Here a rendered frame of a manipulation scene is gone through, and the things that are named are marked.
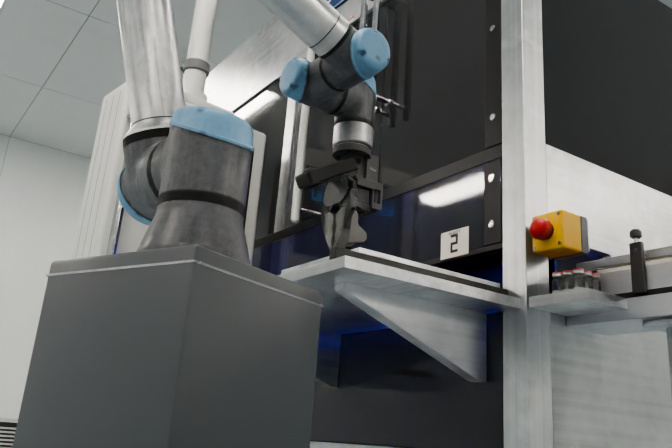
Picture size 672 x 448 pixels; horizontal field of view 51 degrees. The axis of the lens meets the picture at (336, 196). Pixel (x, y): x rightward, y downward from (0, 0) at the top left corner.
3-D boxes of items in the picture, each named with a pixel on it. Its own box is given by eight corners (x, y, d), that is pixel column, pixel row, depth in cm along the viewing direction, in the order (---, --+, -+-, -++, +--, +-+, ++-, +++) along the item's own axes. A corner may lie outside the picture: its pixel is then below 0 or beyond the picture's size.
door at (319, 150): (286, 230, 219) (303, 63, 239) (378, 194, 182) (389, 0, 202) (285, 229, 219) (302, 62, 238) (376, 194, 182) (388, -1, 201)
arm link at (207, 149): (180, 182, 88) (195, 84, 92) (138, 205, 98) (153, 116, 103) (263, 206, 94) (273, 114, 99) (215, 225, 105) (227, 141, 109)
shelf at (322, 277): (341, 341, 191) (341, 334, 192) (549, 315, 136) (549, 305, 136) (173, 313, 167) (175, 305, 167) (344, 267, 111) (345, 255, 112)
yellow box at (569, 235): (557, 260, 136) (556, 225, 138) (589, 254, 130) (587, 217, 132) (530, 252, 132) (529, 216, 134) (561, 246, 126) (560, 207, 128)
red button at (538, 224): (541, 244, 132) (540, 223, 133) (558, 240, 128) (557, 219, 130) (527, 240, 130) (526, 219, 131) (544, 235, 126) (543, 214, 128)
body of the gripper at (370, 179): (382, 213, 127) (386, 152, 132) (343, 202, 123) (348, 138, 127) (357, 222, 134) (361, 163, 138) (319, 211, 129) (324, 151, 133)
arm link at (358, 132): (349, 116, 129) (324, 130, 135) (347, 139, 127) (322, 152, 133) (381, 129, 132) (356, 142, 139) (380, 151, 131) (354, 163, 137)
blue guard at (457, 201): (152, 328, 294) (159, 285, 300) (503, 242, 140) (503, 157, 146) (151, 328, 294) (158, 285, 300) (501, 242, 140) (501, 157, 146)
